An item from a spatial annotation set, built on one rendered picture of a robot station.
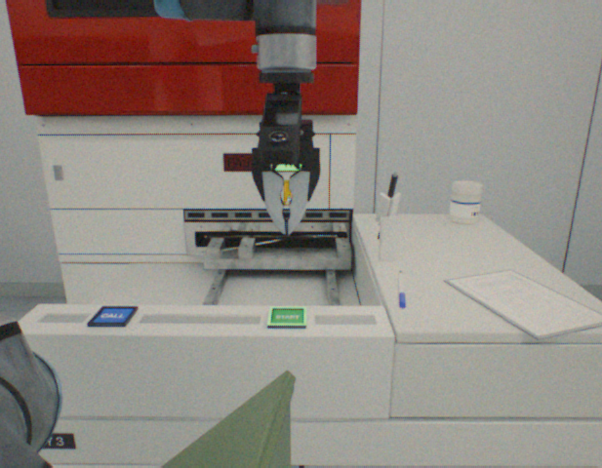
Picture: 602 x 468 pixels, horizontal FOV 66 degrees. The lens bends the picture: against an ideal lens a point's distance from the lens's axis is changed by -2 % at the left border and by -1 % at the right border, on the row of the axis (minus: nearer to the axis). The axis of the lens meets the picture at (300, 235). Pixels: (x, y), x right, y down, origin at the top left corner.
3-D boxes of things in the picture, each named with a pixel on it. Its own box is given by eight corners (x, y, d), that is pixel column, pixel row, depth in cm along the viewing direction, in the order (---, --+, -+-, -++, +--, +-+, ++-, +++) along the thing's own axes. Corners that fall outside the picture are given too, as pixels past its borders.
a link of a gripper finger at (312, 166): (319, 199, 63) (320, 134, 61) (320, 202, 62) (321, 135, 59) (285, 199, 63) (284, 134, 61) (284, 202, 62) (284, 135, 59)
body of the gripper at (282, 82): (314, 160, 68) (314, 73, 64) (315, 171, 60) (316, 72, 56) (261, 160, 68) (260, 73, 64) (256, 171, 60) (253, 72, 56)
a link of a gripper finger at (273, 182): (288, 223, 69) (287, 162, 66) (286, 236, 63) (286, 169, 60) (266, 223, 69) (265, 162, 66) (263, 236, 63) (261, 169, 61)
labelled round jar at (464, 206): (445, 216, 120) (449, 180, 117) (472, 216, 120) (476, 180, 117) (454, 224, 113) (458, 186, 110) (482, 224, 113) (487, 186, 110)
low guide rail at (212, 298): (224, 266, 126) (223, 255, 125) (232, 266, 126) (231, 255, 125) (177, 377, 78) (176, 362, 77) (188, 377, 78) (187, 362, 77)
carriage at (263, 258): (210, 257, 123) (209, 248, 122) (347, 258, 123) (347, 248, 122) (204, 269, 116) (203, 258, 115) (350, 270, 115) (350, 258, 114)
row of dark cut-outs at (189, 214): (185, 218, 125) (184, 210, 124) (348, 218, 124) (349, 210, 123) (184, 219, 124) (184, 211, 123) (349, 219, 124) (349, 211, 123)
